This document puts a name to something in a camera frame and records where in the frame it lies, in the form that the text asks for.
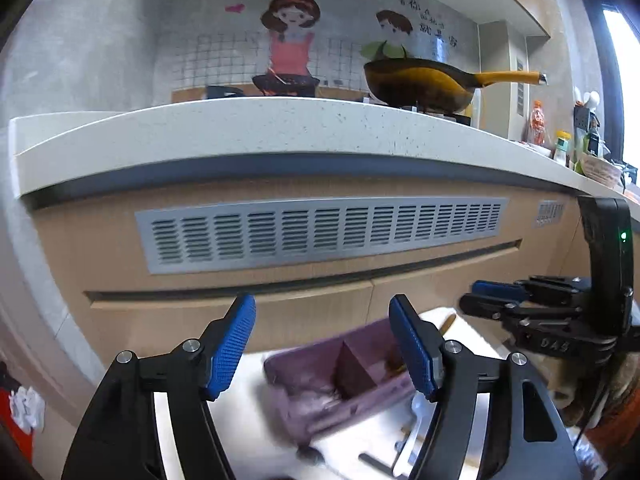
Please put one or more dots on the cartoon wall sticker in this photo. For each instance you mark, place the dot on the cartoon wall sticker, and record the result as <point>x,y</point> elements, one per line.
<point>290,50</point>

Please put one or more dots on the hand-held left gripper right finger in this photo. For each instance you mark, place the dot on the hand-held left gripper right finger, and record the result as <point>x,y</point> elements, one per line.
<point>410,345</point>

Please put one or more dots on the purple utensil organizer tray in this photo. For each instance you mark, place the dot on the purple utensil organizer tray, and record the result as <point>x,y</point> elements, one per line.
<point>310,375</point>

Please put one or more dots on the white plastic spoon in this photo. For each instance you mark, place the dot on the white plastic spoon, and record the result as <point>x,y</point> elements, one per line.
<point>420,412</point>

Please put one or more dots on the black gas stove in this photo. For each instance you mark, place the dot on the black gas stove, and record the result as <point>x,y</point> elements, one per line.
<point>440,112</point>

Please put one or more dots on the wooden kitchen counter cabinet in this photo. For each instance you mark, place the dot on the wooden kitchen counter cabinet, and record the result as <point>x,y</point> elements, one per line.
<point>100,240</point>

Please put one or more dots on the small grey label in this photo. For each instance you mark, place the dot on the small grey label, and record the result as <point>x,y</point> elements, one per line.
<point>550,213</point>

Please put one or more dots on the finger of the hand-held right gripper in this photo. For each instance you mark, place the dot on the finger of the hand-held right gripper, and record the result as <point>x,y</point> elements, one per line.
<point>495,289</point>
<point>480,306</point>

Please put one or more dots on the grey vent grille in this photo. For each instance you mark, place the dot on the grey vent grille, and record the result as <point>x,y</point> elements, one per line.
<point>325,235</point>

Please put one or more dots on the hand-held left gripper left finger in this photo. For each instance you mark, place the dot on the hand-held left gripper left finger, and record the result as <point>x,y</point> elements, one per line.
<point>232,345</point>

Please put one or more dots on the yellow capped bottle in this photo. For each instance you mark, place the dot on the yellow capped bottle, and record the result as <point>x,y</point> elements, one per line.
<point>562,150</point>

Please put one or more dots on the orange drink bottle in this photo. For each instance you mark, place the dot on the orange drink bottle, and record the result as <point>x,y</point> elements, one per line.
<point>537,122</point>

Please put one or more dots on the window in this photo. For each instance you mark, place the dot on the window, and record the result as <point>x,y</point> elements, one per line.
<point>622,85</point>

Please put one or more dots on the red and white cloth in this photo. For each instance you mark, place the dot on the red and white cloth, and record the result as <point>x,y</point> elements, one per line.
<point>22,405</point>

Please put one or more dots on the wooden chopstick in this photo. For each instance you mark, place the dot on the wooden chopstick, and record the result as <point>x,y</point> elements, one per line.
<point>447,323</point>

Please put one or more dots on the printed paper bowl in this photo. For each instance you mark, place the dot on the printed paper bowl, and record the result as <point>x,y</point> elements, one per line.
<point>602,170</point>

